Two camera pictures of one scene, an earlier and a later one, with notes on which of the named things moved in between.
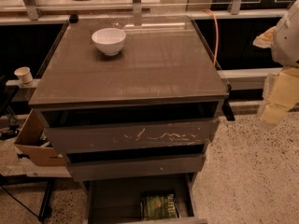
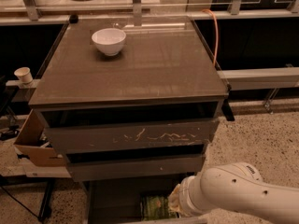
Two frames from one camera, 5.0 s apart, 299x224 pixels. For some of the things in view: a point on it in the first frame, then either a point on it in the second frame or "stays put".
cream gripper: [287, 42] to [184, 196]
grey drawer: [142, 201] stays put
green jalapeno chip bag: [158, 206] stays put
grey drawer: [184, 162] stays put
